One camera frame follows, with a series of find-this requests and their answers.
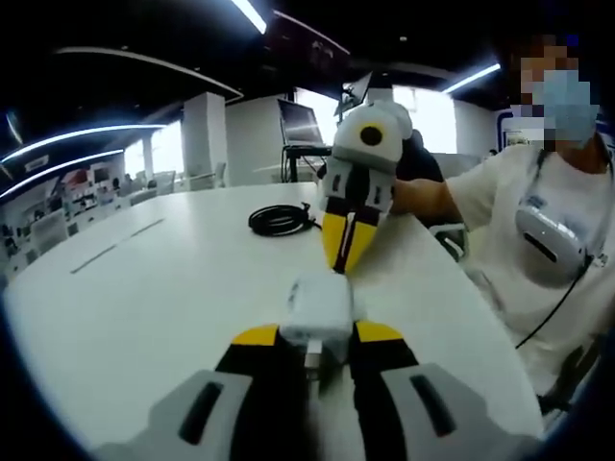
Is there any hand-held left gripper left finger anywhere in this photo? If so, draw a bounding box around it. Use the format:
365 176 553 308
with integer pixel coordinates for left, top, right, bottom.
95 322 313 461

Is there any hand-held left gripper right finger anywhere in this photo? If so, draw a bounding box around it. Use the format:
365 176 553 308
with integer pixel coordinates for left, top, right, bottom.
349 320 542 461

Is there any black Type-C cable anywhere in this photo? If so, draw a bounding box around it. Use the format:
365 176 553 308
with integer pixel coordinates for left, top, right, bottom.
247 200 357 277

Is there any white charger adapter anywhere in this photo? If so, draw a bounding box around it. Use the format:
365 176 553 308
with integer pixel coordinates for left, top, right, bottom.
279 270 357 381

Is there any tilted desk monitor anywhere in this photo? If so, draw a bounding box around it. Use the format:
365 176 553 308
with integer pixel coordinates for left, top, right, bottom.
334 70 375 115

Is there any open laptop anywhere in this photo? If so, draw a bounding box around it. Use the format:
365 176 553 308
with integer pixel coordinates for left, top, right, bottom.
277 97 324 146

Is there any black laptop stand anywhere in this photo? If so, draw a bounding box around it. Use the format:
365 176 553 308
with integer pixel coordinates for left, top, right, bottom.
281 142 333 184

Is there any dark hanging display screen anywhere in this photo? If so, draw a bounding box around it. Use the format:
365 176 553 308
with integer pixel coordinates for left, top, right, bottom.
266 9 352 73

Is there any person's torso in white shirt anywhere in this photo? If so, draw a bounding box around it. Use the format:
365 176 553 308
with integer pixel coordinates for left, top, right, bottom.
444 133 615 402

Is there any long ceiling light strip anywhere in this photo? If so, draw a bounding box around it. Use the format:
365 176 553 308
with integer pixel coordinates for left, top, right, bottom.
229 0 268 36

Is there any white chest-worn device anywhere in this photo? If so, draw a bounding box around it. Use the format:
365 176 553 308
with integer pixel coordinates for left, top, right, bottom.
514 193 593 290

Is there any black chest device cable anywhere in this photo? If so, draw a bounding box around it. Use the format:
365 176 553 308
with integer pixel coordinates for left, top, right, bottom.
515 256 596 351

